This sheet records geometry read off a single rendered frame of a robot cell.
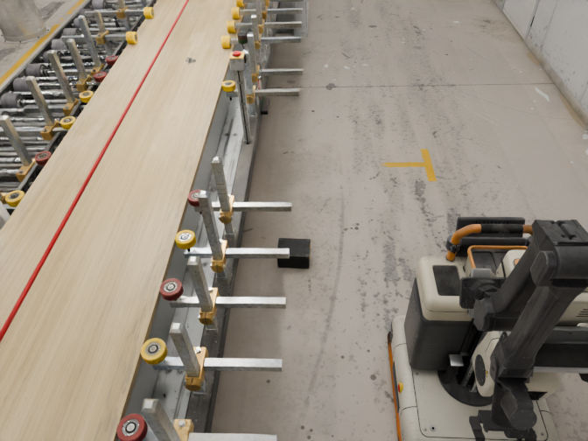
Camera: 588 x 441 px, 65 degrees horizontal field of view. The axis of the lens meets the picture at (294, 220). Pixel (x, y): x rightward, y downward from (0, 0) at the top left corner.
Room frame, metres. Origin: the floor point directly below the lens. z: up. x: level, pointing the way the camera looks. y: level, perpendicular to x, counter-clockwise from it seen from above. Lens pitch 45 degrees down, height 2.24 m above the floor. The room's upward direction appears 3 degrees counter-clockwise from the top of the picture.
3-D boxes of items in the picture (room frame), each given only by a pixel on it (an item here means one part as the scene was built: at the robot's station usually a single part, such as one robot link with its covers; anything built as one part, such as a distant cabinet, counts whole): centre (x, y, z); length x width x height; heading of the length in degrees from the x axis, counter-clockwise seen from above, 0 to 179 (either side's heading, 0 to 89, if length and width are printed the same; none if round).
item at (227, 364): (0.78, 0.28, 0.81); 0.43 x 0.03 x 0.04; 86
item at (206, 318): (1.02, 0.33, 0.81); 0.14 x 0.06 x 0.05; 176
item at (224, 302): (1.03, 0.26, 0.81); 0.43 x 0.03 x 0.04; 86
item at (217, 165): (1.49, 0.30, 0.90); 0.04 x 0.04 x 0.48; 86
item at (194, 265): (0.99, 0.33, 0.87); 0.04 x 0.04 x 0.48; 86
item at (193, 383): (0.77, 0.35, 0.81); 0.14 x 0.06 x 0.05; 176
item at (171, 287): (1.04, 0.46, 0.85); 0.08 x 0.08 x 0.11
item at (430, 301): (1.04, -0.75, 0.59); 0.55 x 0.34 x 0.83; 85
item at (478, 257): (1.06, -0.75, 0.87); 0.23 x 0.15 x 0.11; 85
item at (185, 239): (1.29, 0.44, 0.85); 0.08 x 0.08 x 0.11
